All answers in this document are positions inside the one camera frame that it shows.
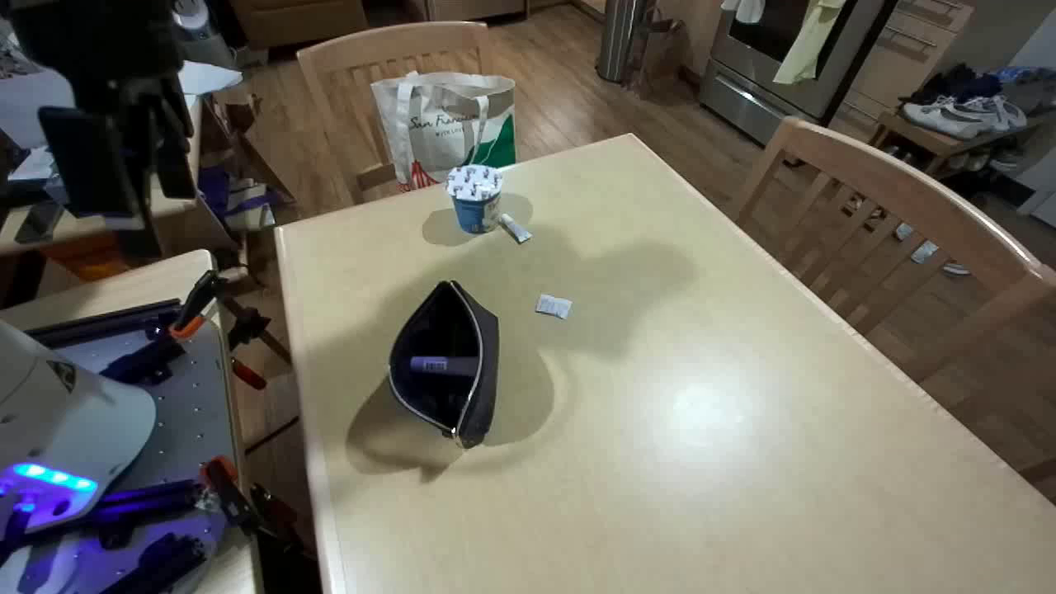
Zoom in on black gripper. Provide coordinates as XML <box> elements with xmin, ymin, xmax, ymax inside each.
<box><xmin>35</xmin><ymin>68</ymin><xmax>202</xmax><ymax>222</ymax></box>

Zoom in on black zipper pouch bag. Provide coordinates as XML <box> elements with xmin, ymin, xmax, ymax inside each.
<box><xmin>382</xmin><ymin>277</ymin><xmax>503</xmax><ymax>449</ymax></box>

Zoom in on blue white clutter bag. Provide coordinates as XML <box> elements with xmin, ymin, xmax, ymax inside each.
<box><xmin>194</xmin><ymin>93</ymin><xmax>297</xmax><ymax>236</ymax></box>

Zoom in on small white tube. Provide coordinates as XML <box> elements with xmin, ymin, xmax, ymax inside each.
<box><xmin>495</xmin><ymin>211</ymin><xmax>536</xmax><ymax>247</ymax></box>

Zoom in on brown paper bag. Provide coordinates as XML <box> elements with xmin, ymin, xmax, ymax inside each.
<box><xmin>638</xmin><ymin>14</ymin><xmax>692</xmax><ymax>93</ymax></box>

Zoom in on wooden side desk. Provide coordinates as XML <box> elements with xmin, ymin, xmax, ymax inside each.
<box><xmin>0</xmin><ymin>95</ymin><xmax>208</xmax><ymax>266</ymax></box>

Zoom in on white paper sheet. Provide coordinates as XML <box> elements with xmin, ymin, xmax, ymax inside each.
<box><xmin>175</xmin><ymin>58</ymin><xmax>249</xmax><ymax>104</ymax></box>

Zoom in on grey flat box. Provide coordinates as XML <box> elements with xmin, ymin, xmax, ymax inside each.
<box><xmin>0</xmin><ymin>47</ymin><xmax>81</xmax><ymax>152</ymax></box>

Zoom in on black phone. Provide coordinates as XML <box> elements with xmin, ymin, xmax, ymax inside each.
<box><xmin>14</xmin><ymin>194</ymin><xmax>73</xmax><ymax>247</ymax></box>

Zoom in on beige robot stand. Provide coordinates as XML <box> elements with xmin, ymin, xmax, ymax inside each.
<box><xmin>0</xmin><ymin>247</ymin><xmax>267</xmax><ymax>594</ymax></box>

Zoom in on orange black clamp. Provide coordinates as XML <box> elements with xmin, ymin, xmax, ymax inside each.
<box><xmin>194</xmin><ymin>455</ymin><xmax>322</xmax><ymax>564</ymax></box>
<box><xmin>161</xmin><ymin>269</ymin><xmax>297</xmax><ymax>396</ymax></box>

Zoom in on wooden chair solid backrest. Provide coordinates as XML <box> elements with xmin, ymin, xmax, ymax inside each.
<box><xmin>294</xmin><ymin>18</ymin><xmax>503</xmax><ymax>215</ymax></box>

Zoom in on grey mounting plate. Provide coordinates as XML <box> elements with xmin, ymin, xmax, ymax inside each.
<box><xmin>21</xmin><ymin>295</ymin><xmax>264</xmax><ymax>594</ymax></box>

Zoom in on blue cup white lid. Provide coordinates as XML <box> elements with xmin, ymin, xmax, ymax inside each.
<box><xmin>447</xmin><ymin>162</ymin><xmax>511</xmax><ymax>237</ymax></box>

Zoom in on small white packet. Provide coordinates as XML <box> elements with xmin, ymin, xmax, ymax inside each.
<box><xmin>530</xmin><ymin>292</ymin><xmax>577</xmax><ymax>325</ymax></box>

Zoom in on stainless trash can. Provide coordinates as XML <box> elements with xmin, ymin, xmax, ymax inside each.
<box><xmin>593</xmin><ymin>0</ymin><xmax>654</xmax><ymax>85</ymax></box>

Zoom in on stainless steel oven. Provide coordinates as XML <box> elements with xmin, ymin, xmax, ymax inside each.
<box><xmin>697</xmin><ymin>0</ymin><xmax>902</xmax><ymax>148</ymax></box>

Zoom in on white hanging cloth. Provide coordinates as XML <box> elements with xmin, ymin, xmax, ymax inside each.
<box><xmin>720</xmin><ymin>0</ymin><xmax>768</xmax><ymax>29</ymax></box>

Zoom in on yellow hanging towel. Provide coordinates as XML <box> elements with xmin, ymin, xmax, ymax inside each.
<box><xmin>768</xmin><ymin>0</ymin><xmax>851</xmax><ymax>88</ymax></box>

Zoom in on wooden chair slatted backrest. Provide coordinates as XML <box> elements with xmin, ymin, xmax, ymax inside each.
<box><xmin>725</xmin><ymin>114</ymin><xmax>1056</xmax><ymax>390</ymax></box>

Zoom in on wooden drawer cabinet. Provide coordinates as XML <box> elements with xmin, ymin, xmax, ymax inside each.
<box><xmin>829</xmin><ymin>0</ymin><xmax>976</xmax><ymax>142</ymax></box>

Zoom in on wooden shoe rack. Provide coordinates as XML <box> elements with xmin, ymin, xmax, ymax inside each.
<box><xmin>867</xmin><ymin>108</ymin><xmax>1037</xmax><ymax>182</ymax></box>

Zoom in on white sneaker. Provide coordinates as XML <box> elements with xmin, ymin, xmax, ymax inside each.
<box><xmin>896</xmin><ymin>99</ymin><xmax>994</xmax><ymax>145</ymax></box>
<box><xmin>957</xmin><ymin>93</ymin><xmax>1033</xmax><ymax>136</ymax></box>

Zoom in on dark shoes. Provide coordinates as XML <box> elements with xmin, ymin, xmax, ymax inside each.
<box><xmin>921</xmin><ymin>64</ymin><xmax>1006</xmax><ymax>108</ymax></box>

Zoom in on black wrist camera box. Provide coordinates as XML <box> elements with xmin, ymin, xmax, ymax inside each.
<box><xmin>7</xmin><ymin>0</ymin><xmax>186</xmax><ymax>84</ymax></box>

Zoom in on black rail bar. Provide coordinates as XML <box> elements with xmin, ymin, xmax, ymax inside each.
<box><xmin>26</xmin><ymin>299</ymin><xmax>186</xmax><ymax>350</ymax></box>

